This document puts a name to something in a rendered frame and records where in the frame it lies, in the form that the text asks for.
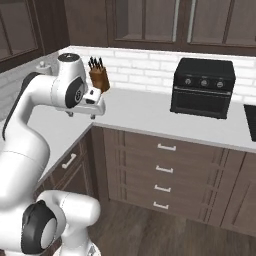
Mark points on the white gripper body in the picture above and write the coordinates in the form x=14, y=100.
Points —
x=80, y=108

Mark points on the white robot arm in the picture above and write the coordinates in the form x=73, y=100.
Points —
x=23, y=156

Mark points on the dark wood drawer front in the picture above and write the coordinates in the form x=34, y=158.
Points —
x=191, y=175
x=183, y=212
x=78, y=156
x=193, y=154
x=188, y=195

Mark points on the brown wooden knife block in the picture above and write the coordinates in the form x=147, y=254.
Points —
x=99, y=79

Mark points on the white tap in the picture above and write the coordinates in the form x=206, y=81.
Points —
x=43, y=67

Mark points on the dark wood glass cupboard door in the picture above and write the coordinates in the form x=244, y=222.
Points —
x=145, y=20
x=224, y=23
x=17, y=31

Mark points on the black toaster oven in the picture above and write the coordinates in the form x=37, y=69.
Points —
x=202, y=87

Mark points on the black hob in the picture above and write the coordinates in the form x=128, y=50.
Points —
x=251, y=120

